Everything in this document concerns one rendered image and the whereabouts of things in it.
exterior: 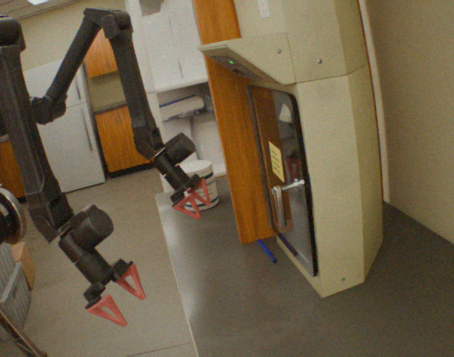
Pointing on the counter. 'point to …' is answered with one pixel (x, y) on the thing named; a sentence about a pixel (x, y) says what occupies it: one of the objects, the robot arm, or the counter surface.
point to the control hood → (258, 56)
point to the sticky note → (276, 161)
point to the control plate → (235, 66)
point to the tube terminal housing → (331, 131)
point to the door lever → (282, 201)
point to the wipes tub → (203, 167)
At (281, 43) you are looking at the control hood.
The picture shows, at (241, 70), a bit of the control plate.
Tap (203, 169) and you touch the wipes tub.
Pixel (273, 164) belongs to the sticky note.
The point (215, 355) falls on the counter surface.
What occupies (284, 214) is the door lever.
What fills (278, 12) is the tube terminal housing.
